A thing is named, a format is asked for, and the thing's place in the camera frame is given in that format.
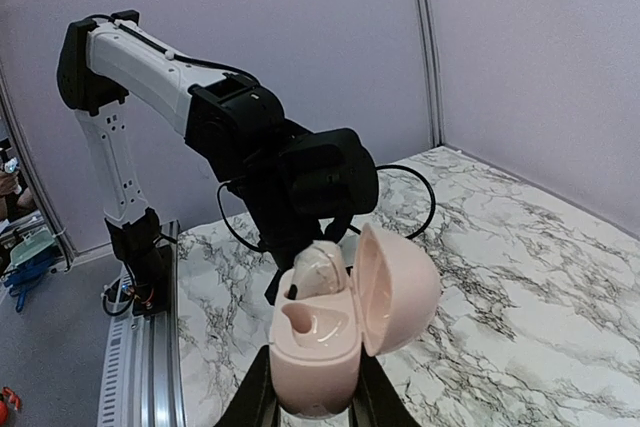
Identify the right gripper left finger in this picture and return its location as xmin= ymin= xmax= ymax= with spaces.
xmin=215 ymin=346 xmax=273 ymax=427

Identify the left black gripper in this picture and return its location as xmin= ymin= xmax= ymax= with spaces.
xmin=264 ymin=269 xmax=284 ymax=306

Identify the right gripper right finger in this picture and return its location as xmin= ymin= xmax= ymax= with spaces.
xmin=357 ymin=354 xmax=420 ymax=427

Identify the pink earbud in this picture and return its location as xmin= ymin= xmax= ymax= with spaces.
xmin=287 ymin=240 xmax=347 ymax=300

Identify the pink round earbud case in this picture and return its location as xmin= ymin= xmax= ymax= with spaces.
xmin=269 ymin=224 xmax=441 ymax=419

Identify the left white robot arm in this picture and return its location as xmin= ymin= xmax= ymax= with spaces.
xmin=56 ymin=10 xmax=379 ymax=315

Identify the red earbud case set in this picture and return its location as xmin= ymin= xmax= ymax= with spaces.
xmin=1 ymin=387 xmax=22 ymax=422

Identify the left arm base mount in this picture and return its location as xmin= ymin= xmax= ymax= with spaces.
xmin=102 ymin=218 xmax=177 ymax=317

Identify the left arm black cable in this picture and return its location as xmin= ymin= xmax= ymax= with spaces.
xmin=215 ymin=162 xmax=437 ymax=253

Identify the left corner frame post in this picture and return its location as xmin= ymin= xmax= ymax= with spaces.
xmin=1 ymin=72 xmax=74 ymax=272

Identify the corner frame post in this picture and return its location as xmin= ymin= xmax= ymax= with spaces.
xmin=1 ymin=72 xmax=74 ymax=272
xmin=416 ymin=0 xmax=445 ymax=146

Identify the blue cable bundle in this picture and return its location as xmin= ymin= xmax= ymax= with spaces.
xmin=2 ymin=261 xmax=56 ymax=313

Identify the right corner frame post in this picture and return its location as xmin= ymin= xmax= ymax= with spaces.
xmin=416 ymin=0 xmax=445 ymax=146

